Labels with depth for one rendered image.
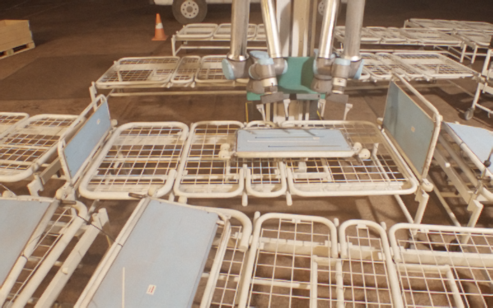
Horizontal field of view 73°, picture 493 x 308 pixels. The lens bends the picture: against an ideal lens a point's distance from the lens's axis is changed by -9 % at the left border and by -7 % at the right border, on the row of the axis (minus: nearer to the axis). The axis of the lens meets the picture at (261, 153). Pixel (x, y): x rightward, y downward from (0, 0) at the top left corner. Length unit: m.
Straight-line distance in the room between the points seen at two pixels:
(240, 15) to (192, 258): 1.48
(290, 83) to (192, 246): 1.59
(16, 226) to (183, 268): 0.86
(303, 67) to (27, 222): 2.01
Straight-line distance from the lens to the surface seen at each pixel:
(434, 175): 3.28
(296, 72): 2.71
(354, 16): 2.43
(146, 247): 1.56
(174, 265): 1.49
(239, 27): 2.34
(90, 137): 2.42
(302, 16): 2.71
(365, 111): 4.26
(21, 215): 2.01
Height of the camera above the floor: 1.65
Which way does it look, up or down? 31 degrees down
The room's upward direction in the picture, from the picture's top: 1 degrees clockwise
